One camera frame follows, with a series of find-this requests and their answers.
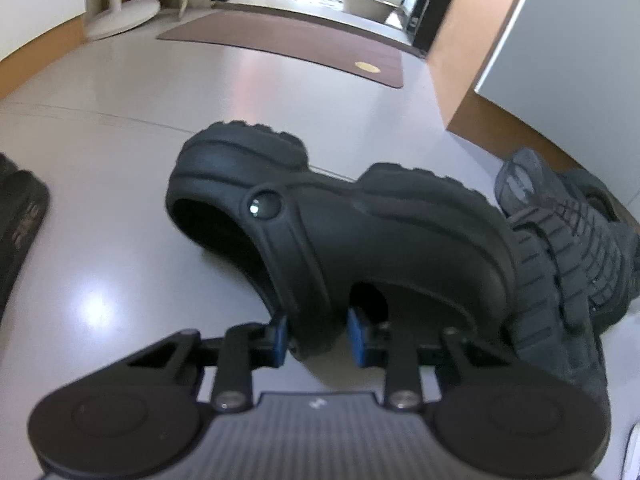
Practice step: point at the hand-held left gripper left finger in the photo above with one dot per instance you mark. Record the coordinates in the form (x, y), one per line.
(281, 342)

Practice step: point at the beige plastic basin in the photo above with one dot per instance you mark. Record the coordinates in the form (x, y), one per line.
(365, 7)

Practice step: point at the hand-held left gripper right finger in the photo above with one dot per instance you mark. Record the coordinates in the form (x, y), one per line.
(357, 335)

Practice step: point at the black printed slide sandal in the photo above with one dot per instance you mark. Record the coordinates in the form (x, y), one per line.
(20, 220)

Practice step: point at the black chunky clog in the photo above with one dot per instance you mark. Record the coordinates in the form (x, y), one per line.
(400, 220)

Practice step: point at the black sneaker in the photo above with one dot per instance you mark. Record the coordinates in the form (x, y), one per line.
(522, 180)
(580, 270)

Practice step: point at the brown door mat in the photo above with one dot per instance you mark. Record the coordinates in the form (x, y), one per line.
(280, 40)

